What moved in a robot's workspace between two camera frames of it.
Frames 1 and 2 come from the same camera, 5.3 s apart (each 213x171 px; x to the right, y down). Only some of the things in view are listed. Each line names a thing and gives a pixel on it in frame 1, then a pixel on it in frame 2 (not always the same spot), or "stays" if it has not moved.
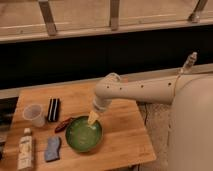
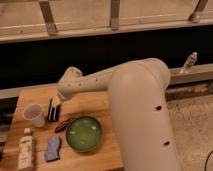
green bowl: x=81 y=135 stays
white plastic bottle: x=25 y=156 stays
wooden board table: x=58 y=118 stays
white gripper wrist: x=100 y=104 -> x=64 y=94
